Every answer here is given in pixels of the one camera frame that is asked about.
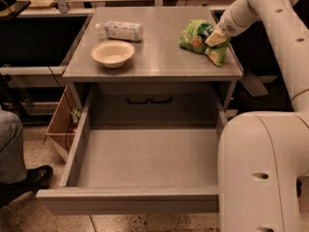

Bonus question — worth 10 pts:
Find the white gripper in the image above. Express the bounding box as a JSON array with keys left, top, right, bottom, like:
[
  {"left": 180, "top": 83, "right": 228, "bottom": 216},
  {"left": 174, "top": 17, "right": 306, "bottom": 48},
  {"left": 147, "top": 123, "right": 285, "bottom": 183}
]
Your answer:
[{"left": 206, "top": 12, "right": 246, "bottom": 47}]

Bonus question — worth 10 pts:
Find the green rice chip bag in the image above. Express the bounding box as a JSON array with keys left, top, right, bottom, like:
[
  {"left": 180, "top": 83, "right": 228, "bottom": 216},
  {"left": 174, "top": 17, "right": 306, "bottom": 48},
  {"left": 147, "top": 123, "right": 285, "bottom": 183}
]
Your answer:
[{"left": 179, "top": 19, "right": 230, "bottom": 67}]

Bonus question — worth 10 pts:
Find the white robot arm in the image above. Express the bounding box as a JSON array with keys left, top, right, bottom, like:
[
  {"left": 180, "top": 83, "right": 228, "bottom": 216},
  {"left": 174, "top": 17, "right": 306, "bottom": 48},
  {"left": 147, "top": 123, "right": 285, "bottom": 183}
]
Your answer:
[{"left": 217, "top": 0, "right": 309, "bottom": 232}]

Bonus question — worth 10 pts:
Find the grey cabinet with counter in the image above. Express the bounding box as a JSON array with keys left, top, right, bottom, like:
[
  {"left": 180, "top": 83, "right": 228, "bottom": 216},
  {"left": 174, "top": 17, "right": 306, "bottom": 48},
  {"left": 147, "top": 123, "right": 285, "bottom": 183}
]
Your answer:
[{"left": 64, "top": 7, "right": 242, "bottom": 125}]

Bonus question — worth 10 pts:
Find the open grey top drawer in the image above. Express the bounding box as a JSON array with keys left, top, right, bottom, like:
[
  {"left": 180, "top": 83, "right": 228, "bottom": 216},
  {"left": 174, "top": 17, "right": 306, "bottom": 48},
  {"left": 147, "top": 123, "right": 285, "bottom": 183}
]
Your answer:
[{"left": 38, "top": 85, "right": 221, "bottom": 215}]

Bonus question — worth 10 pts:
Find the black office chair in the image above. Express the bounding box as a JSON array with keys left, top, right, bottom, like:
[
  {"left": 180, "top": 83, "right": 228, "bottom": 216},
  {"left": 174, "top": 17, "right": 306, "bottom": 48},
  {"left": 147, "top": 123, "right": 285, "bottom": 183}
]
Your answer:
[{"left": 213, "top": 0, "right": 303, "bottom": 198}]

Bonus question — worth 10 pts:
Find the clear plastic water bottle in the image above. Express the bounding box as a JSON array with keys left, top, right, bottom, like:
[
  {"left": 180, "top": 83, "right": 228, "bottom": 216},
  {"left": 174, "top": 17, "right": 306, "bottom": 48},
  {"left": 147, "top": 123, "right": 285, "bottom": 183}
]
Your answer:
[{"left": 95, "top": 20, "right": 143, "bottom": 42}]

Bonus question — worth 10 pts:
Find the white paper bowl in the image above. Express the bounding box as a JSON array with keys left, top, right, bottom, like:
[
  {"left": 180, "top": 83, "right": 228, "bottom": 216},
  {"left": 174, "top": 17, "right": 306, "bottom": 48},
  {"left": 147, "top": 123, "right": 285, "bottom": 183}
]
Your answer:
[{"left": 91, "top": 41, "right": 135, "bottom": 69}]

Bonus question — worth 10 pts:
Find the brown cardboard box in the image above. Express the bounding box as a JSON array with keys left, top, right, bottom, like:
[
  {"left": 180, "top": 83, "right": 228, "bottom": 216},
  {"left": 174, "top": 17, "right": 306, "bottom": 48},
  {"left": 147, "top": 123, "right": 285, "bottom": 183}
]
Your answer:
[{"left": 46, "top": 86, "right": 76, "bottom": 159}]

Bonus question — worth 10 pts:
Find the black leather shoe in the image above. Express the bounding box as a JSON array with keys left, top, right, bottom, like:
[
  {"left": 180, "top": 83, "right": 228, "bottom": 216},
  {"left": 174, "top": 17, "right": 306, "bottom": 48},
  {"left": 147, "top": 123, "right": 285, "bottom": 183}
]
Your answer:
[{"left": 0, "top": 165, "right": 53, "bottom": 208}]

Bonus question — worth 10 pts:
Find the person's leg in jeans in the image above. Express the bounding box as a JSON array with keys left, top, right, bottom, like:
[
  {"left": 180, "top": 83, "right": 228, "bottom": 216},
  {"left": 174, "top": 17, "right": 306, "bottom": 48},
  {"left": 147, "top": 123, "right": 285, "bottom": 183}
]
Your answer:
[{"left": 0, "top": 110, "right": 27, "bottom": 184}]

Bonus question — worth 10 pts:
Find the black lower drawer handle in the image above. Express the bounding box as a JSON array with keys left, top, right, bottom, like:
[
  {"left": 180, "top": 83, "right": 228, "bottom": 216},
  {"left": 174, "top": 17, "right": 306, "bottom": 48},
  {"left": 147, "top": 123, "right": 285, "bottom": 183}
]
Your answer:
[{"left": 126, "top": 94, "right": 173, "bottom": 104}]

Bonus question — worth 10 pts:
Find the black cable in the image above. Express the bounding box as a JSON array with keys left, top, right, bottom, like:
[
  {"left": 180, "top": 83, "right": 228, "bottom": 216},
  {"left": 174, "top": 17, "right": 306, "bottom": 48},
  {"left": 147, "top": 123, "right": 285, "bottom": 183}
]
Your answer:
[{"left": 47, "top": 67, "right": 78, "bottom": 153}]

